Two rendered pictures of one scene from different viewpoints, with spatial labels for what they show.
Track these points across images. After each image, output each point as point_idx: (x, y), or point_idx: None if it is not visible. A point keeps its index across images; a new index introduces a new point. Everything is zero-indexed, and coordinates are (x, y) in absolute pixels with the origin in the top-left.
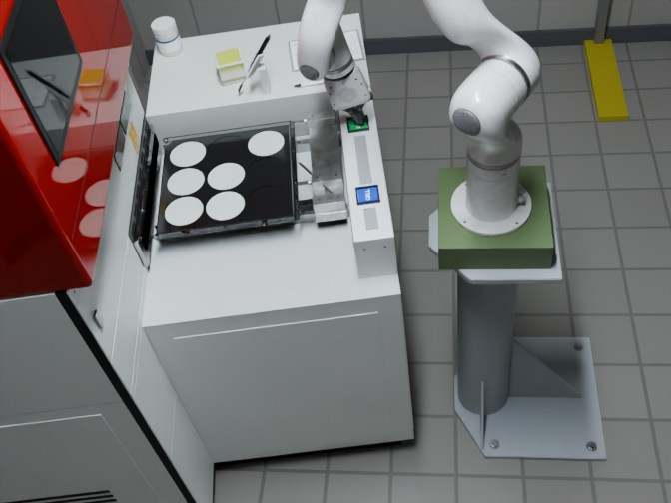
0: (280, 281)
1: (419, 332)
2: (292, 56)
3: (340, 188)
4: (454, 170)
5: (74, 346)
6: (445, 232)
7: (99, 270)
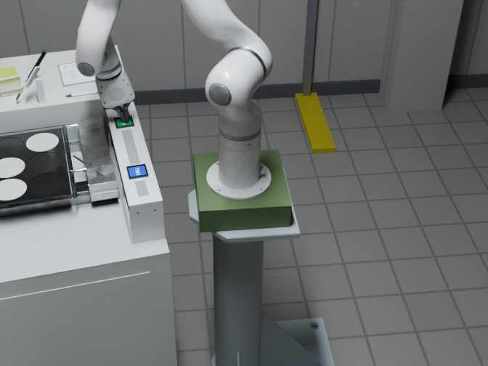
0: (62, 250)
1: (177, 326)
2: (62, 75)
3: (111, 173)
4: (207, 155)
5: None
6: (204, 199)
7: None
